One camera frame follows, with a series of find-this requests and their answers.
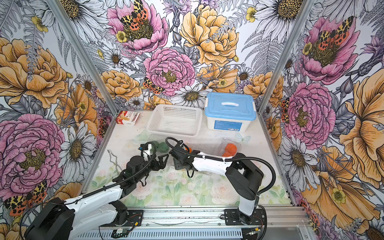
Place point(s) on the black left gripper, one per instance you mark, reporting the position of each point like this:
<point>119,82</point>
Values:
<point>162,165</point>

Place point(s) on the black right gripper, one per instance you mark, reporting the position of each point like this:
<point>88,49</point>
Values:
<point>177,165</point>

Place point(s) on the clear clamshell with green fruit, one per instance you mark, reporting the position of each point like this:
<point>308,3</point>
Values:
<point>155,141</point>

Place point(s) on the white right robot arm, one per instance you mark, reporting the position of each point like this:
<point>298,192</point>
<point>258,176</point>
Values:
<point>244,176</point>

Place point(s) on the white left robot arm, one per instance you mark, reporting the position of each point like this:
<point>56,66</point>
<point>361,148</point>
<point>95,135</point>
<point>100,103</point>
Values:
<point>67,219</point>

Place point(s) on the green toy fruit right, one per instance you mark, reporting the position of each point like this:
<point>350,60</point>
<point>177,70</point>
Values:
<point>163,147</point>

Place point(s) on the white perforated plastic basket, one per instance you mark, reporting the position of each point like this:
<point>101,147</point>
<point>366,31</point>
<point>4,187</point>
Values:
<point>178,121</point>

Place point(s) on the red and white carton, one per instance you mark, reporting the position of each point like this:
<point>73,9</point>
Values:
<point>127,118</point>

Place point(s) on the blue lidded storage box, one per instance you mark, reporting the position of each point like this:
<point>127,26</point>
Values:
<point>229,112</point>

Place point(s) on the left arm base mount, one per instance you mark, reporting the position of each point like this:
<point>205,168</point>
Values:
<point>128,218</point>

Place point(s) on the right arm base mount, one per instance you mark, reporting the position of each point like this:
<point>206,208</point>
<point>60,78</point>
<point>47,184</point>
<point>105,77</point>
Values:
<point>234,217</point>

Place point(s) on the aluminium front rail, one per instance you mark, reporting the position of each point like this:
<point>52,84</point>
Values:
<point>206,223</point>

